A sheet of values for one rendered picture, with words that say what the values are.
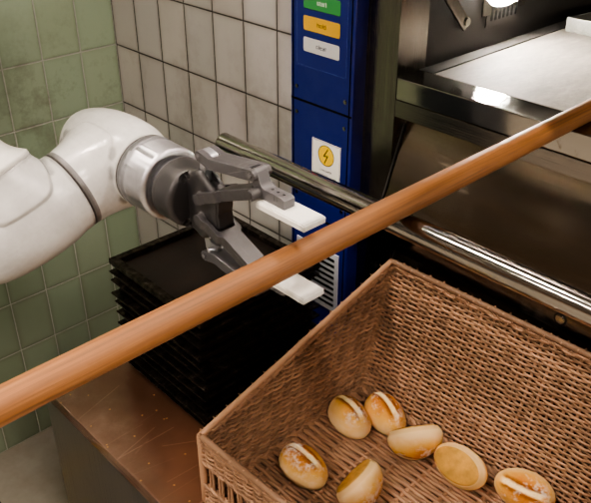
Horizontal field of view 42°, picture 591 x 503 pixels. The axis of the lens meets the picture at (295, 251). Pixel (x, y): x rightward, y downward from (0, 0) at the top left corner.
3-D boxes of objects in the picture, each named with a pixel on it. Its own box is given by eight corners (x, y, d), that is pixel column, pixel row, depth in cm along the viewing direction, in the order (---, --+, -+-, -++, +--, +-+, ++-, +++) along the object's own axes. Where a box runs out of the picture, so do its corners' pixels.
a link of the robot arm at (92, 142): (194, 181, 99) (113, 241, 94) (128, 146, 109) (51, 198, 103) (167, 111, 92) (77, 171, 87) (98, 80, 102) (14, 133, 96)
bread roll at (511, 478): (563, 486, 124) (559, 482, 120) (547, 525, 123) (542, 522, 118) (505, 459, 130) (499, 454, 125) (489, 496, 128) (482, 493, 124)
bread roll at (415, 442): (445, 420, 133) (452, 453, 131) (434, 426, 139) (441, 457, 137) (390, 428, 131) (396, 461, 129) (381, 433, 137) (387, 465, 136)
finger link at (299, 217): (278, 199, 79) (278, 192, 78) (325, 223, 74) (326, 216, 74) (255, 208, 77) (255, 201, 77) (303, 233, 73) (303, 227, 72)
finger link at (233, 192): (222, 196, 87) (219, 184, 87) (283, 190, 78) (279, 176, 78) (194, 207, 85) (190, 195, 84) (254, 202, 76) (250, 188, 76)
